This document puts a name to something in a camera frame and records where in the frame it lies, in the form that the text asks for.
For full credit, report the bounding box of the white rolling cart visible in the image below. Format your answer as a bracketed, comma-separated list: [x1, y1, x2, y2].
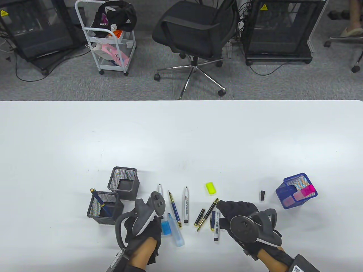
[75, 0, 137, 76]

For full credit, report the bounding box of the grey handheld controller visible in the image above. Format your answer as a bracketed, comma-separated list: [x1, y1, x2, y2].
[229, 208, 283, 247]
[115, 191, 166, 250]

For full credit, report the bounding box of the pink bag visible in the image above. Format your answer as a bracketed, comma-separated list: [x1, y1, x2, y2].
[101, 43, 130, 66]

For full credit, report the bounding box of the black forearm sensor box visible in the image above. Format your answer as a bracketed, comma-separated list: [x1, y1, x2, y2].
[289, 254, 321, 272]

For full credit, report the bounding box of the black power strip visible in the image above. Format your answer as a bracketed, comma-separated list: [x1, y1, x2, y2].
[328, 10, 352, 20]

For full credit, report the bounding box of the black bag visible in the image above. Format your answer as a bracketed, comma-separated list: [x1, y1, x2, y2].
[95, 0, 137, 32]

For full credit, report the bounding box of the black mesh pen holder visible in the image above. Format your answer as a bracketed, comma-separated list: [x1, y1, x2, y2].
[87, 191, 124, 226]
[107, 166, 140, 201]

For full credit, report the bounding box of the black forearm strap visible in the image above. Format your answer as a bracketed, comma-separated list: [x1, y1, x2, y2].
[106, 249, 131, 272]
[271, 246, 295, 268]

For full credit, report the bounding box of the blue mesh pen holder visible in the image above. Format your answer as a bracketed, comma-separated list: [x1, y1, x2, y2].
[275, 173, 318, 210]

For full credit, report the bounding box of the person's right forearm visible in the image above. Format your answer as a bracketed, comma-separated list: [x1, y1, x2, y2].
[259, 246, 287, 272]

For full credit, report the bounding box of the blue gold fountain pen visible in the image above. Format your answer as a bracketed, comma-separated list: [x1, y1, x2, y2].
[168, 190, 182, 229]
[99, 200, 112, 217]

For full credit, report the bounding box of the white plastic bag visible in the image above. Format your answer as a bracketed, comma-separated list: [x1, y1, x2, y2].
[90, 42, 106, 60]

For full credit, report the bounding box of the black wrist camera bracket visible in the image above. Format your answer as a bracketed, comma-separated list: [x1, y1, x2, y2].
[147, 248, 160, 266]
[242, 249, 260, 262]

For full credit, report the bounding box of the person's left forearm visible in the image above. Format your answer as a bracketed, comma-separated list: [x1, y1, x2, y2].
[128, 237, 158, 268]

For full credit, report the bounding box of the black office chair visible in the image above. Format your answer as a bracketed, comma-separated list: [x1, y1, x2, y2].
[152, 0, 237, 100]
[324, 35, 363, 73]

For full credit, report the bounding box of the person's right hand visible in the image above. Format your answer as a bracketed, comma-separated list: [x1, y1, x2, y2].
[217, 200, 282, 252]

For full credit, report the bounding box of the person's left hand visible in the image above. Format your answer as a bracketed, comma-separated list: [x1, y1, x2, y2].
[124, 217, 162, 252]

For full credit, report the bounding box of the orange box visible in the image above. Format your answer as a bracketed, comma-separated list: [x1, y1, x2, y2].
[106, 29, 124, 40]

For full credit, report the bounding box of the black mesh cabinet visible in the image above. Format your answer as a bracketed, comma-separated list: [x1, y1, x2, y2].
[242, 0, 327, 66]
[0, 0, 87, 75]

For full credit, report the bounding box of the black gold fountain pen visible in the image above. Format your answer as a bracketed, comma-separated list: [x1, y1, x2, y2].
[197, 198, 219, 233]

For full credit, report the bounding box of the black fountain pen cap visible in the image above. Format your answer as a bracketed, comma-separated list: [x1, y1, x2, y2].
[194, 209, 205, 227]

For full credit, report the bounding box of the beige slipper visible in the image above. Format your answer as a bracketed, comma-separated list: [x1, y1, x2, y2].
[340, 27, 363, 38]

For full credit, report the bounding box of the blue highlighter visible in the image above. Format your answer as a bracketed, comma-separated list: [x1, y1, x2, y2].
[168, 212, 185, 248]

